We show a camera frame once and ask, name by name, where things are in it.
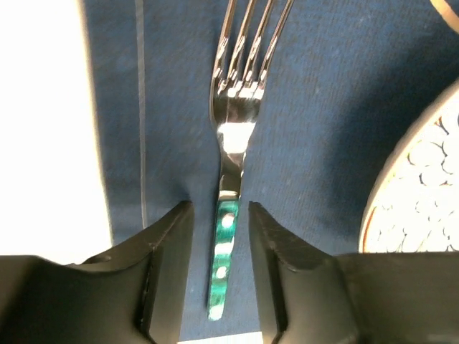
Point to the silver fork teal handle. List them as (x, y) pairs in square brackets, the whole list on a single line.
[(236, 92)]

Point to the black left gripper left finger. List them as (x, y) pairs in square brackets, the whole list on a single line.
[(131, 293)]

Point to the dark blue cloth napkin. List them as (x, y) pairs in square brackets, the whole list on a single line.
[(347, 80)]

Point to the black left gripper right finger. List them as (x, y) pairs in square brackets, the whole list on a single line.
[(305, 295)]

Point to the floral plate with orange rim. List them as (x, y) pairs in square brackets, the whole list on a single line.
[(413, 206)]

